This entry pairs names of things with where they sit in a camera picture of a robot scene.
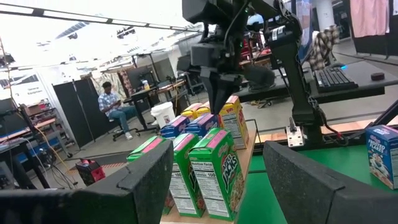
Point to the green Apple Jacks cereal box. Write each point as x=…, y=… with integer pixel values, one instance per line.
x=146, y=149
x=217, y=180
x=183, y=186

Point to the wooden work table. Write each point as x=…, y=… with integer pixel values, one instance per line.
x=171, y=85

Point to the black office chair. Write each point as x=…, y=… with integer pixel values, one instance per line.
x=124, y=132

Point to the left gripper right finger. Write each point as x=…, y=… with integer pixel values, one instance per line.
x=311, y=202

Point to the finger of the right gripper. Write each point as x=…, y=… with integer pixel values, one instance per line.
x=214, y=93
x=228, y=88

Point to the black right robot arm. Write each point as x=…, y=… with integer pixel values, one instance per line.
x=295, y=77

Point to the wooden shelf with black frame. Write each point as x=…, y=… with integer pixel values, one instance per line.
x=247, y=152

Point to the white plastic bucket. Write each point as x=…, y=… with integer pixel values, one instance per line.
x=163, y=115

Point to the computer monitor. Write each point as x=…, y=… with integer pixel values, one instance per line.
x=304, y=31

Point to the silver table clamp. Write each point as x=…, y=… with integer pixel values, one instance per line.
x=294, y=135

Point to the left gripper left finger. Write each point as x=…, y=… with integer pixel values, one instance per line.
x=124, y=202

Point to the pink hanging cloth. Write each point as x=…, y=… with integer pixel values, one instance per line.
x=370, y=18

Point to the black standing desk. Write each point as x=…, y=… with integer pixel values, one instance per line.
x=140, y=93

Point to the wooden workbench with shelves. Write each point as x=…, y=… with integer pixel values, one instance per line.
x=40, y=124

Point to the red and black toolbox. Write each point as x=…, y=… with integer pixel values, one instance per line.
x=90, y=172

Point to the black partition panel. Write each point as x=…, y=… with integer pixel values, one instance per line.
x=373, y=46
x=71, y=112

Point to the white wall sign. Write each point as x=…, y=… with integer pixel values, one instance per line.
x=32, y=90

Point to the black computer keyboard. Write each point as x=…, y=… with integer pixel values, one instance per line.
x=335, y=79

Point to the person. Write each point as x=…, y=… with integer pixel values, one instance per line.
x=325, y=46
x=109, y=102

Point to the black overhead rig frame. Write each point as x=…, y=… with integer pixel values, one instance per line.
x=38, y=12

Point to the black computer desk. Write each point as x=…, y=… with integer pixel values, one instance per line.
x=370, y=88

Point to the floral patterned cloth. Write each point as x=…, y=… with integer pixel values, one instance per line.
x=102, y=81

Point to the black diagonal frame strut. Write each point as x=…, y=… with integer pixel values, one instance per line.
x=385, y=113

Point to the small black puck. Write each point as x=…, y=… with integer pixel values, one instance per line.
x=377, y=76

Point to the yellow bottle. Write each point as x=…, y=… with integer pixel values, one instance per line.
x=146, y=85

